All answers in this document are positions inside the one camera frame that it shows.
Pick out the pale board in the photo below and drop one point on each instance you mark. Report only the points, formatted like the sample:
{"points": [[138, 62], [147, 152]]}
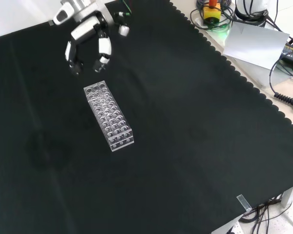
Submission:
{"points": [[256, 45]]}

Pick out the grey tape strip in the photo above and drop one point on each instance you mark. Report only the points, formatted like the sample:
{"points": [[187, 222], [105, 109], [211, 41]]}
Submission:
{"points": [[50, 23]]}

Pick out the yellow stop button box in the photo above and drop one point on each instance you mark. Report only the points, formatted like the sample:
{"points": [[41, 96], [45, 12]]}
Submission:
{"points": [[212, 13]]}

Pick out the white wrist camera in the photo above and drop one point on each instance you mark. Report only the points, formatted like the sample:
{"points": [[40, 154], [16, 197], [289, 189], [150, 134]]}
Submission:
{"points": [[62, 15]]}

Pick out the grey table leg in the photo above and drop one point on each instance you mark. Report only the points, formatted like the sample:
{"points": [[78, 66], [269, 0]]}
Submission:
{"points": [[287, 196]]}

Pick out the clear tape strip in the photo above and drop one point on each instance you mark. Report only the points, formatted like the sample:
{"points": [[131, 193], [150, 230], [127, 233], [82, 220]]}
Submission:
{"points": [[244, 203]]}

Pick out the clear plastic test tube rack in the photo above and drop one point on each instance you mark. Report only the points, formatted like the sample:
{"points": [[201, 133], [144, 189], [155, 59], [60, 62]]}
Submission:
{"points": [[110, 117]]}

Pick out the black bench cloth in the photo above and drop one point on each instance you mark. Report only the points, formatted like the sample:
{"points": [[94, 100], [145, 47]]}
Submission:
{"points": [[161, 134]]}

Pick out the clear glass test tube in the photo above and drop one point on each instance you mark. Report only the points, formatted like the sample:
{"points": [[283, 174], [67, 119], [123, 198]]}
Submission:
{"points": [[101, 97]]}

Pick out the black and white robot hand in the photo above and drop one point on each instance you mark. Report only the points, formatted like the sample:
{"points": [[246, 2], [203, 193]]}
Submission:
{"points": [[84, 30]]}

